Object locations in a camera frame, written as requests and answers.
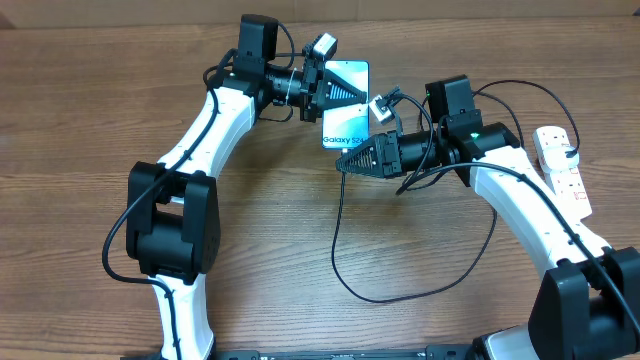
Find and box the white power strip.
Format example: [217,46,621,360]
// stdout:
[532,126,592,219]

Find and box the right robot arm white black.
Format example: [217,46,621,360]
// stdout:
[336,75,639,359]

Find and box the Galaxy S24 smartphone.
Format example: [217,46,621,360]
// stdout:
[321,60,370,151]

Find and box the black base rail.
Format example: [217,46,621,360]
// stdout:
[119,343,481,360]

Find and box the black USB charging cable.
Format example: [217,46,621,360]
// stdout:
[330,79,581,305]

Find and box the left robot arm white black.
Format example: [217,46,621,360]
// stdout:
[106,14,370,359]

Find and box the white charger plug adapter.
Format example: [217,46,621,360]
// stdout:
[540,145,580,173]

